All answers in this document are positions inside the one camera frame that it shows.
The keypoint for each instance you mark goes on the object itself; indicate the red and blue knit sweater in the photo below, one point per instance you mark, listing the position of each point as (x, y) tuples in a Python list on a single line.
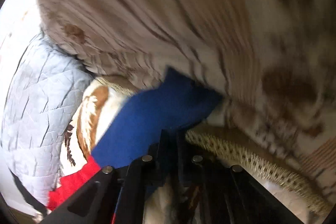
[(178, 102)]

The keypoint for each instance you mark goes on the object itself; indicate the striped brown bed sheet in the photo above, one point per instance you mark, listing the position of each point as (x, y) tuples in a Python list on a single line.
[(273, 61)]

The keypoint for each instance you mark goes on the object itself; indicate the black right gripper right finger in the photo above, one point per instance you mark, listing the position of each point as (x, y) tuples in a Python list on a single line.
[(210, 192)]

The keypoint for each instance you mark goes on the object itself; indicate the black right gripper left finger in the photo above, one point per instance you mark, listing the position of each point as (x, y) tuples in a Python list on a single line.
[(122, 176)]

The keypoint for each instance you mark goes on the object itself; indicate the beige leaf-print fleece blanket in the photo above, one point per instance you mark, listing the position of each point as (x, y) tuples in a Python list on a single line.
[(101, 104)]

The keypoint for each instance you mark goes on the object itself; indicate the grey quilted pillow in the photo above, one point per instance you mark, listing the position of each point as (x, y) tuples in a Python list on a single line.
[(45, 92)]

